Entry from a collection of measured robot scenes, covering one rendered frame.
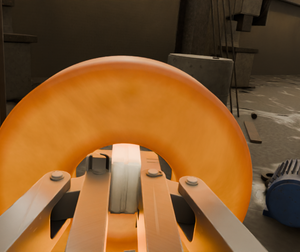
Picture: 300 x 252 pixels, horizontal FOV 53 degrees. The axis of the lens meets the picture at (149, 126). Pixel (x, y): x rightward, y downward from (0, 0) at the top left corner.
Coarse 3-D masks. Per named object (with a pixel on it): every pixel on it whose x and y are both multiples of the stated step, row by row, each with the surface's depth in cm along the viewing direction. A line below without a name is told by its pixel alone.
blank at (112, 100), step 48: (48, 96) 16; (96, 96) 16; (144, 96) 16; (192, 96) 16; (0, 144) 16; (48, 144) 16; (96, 144) 17; (144, 144) 17; (192, 144) 17; (240, 144) 17; (0, 192) 17; (240, 192) 18
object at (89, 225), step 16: (96, 160) 14; (96, 176) 14; (80, 192) 13; (96, 192) 13; (80, 208) 12; (96, 208) 12; (80, 224) 11; (96, 224) 11; (80, 240) 10; (96, 240) 10
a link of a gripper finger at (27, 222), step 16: (48, 176) 14; (64, 176) 14; (32, 192) 12; (48, 192) 12; (64, 192) 13; (16, 208) 11; (32, 208) 11; (48, 208) 12; (0, 224) 10; (16, 224) 10; (32, 224) 11; (48, 224) 12; (64, 224) 14; (0, 240) 10; (16, 240) 10; (32, 240) 11; (48, 240) 12
